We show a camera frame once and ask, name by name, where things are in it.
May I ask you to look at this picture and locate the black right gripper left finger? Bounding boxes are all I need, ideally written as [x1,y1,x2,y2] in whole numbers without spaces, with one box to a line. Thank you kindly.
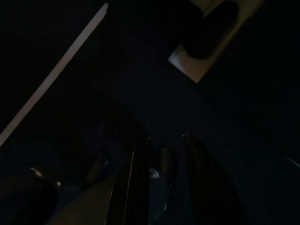
[106,137,152,225]

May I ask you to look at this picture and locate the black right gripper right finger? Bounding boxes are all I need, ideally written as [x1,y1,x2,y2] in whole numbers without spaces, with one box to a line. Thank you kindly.
[182,133,251,225]

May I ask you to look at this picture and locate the white flat strip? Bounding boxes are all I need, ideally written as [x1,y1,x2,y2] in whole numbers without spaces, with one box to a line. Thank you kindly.
[0,2,110,148]

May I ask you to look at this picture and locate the black slipper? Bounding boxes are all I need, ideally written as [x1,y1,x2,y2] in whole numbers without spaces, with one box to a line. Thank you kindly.
[181,0,240,60]

